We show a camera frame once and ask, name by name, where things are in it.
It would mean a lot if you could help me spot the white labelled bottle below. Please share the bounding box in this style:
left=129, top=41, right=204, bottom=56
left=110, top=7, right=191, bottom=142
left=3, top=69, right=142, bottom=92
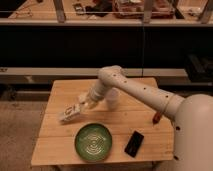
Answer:
left=59, top=104, right=81, bottom=123

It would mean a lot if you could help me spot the black device on shelf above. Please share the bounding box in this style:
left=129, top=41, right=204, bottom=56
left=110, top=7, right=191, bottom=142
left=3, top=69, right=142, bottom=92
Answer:
left=73, top=3, right=85, bottom=15

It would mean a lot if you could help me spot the green patterned plate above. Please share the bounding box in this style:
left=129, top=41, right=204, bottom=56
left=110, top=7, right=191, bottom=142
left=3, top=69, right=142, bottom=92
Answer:
left=74, top=123, right=112, bottom=163

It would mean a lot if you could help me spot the translucent plastic cup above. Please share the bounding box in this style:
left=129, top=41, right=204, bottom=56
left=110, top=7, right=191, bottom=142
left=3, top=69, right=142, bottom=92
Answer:
left=105, top=88, right=119, bottom=110

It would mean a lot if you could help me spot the beige sponge block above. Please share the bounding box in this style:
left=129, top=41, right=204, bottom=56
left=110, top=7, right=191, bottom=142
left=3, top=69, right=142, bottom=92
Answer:
left=78, top=93, right=88, bottom=103

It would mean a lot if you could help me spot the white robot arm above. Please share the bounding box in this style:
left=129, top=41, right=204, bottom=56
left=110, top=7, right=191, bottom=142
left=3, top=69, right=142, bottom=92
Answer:
left=85, top=66, right=213, bottom=171

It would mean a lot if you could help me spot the black smartphone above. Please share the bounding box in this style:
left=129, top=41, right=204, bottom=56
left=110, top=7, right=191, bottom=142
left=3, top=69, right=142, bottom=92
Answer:
left=124, top=131, right=144, bottom=157

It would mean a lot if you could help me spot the red orange small tool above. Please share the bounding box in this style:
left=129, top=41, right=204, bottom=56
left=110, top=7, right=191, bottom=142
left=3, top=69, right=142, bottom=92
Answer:
left=152, top=112, right=163, bottom=124

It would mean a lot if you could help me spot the metal shelf rack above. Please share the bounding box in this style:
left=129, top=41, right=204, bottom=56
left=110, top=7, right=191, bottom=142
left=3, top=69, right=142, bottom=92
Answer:
left=0, top=0, right=213, bottom=77

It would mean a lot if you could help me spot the red tray on shelf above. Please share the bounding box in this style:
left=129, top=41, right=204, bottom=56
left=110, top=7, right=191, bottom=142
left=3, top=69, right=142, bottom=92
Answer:
left=112, top=0, right=174, bottom=18

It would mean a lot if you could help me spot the wooden table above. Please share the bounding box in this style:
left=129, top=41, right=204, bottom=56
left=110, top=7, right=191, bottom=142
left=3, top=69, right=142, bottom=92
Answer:
left=31, top=80, right=174, bottom=166

